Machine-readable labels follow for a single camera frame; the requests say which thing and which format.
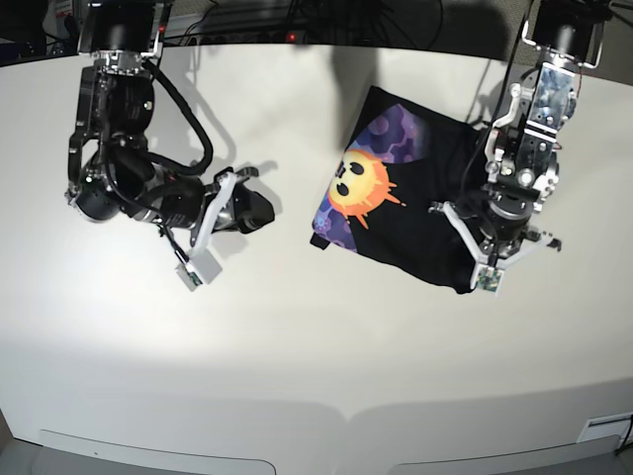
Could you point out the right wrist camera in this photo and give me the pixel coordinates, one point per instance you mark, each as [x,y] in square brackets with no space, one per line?
[199,270]

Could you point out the black printed T-shirt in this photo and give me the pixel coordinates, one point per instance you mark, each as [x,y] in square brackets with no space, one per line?
[401,159]

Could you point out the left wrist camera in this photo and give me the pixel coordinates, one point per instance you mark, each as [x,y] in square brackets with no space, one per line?
[487,278]

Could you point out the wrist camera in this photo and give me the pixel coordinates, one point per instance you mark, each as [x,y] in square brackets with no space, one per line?
[487,278]
[199,270]

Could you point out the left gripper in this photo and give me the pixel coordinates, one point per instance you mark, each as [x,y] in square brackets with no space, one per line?
[498,233]

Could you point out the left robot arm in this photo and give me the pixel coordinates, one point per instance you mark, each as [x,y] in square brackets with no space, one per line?
[514,167]

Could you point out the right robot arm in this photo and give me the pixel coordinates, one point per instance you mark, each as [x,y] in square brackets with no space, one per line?
[110,168]

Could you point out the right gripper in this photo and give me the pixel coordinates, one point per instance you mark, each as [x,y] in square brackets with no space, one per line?
[191,212]

